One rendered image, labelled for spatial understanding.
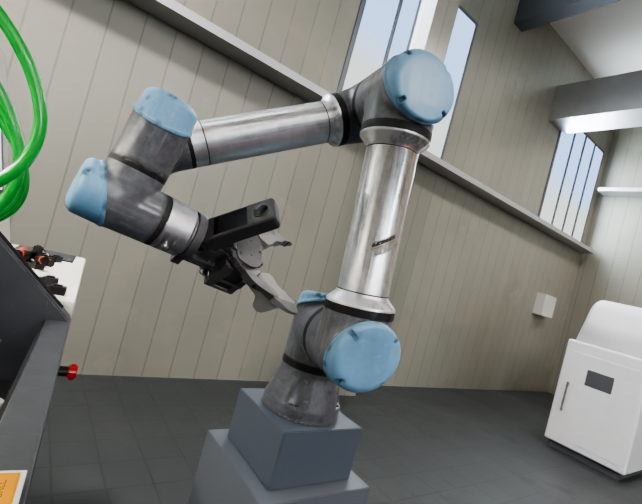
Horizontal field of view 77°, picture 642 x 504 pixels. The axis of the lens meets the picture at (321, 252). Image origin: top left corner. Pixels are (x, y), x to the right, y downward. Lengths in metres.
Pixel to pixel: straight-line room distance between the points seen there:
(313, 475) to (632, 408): 4.04
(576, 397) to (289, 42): 4.19
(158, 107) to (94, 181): 0.12
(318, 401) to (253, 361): 2.94
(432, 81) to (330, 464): 0.67
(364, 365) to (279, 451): 0.22
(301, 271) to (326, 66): 1.84
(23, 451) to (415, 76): 0.64
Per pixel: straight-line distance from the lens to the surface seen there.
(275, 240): 0.69
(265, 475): 0.78
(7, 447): 0.50
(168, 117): 0.57
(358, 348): 0.61
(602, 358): 4.71
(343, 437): 0.82
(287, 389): 0.77
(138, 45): 3.25
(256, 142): 0.71
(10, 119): 0.66
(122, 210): 0.56
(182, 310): 3.31
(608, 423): 4.72
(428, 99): 0.66
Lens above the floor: 1.19
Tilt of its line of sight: 1 degrees up
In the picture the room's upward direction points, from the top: 15 degrees clockwise
